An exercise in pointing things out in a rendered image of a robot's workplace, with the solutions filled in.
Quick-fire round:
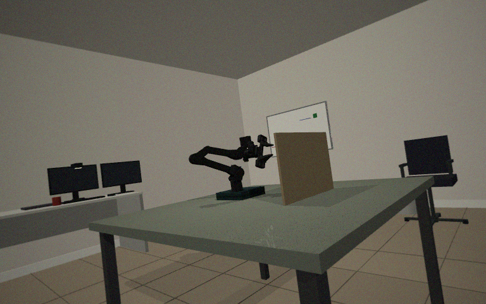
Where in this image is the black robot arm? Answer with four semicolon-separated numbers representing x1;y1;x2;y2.
189;136;258;192

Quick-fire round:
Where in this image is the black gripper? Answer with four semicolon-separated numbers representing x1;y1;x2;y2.
249;135;274;168

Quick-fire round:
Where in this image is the brown flat square board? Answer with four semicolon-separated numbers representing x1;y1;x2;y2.
273;132;334;206

